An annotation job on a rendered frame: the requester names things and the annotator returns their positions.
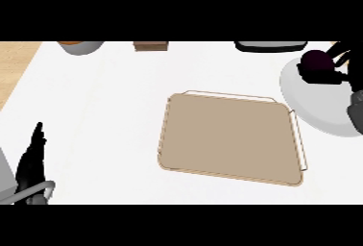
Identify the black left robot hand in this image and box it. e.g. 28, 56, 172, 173
13, 121, 51, 206

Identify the grey bowl with orange content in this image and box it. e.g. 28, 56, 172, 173
56, 40, 105, 57

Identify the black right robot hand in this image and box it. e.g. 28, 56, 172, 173
295, 40, 363, 94

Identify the white round plate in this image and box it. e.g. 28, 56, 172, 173
277, 59, 363, 138

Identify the brown wooden block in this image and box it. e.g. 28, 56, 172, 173
131, 40, 169, 53

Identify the dark purple eggplant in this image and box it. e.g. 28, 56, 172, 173
301, 49, 338, 73

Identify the tan rectangular tray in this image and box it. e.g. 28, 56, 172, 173
156, 89, 310, 187

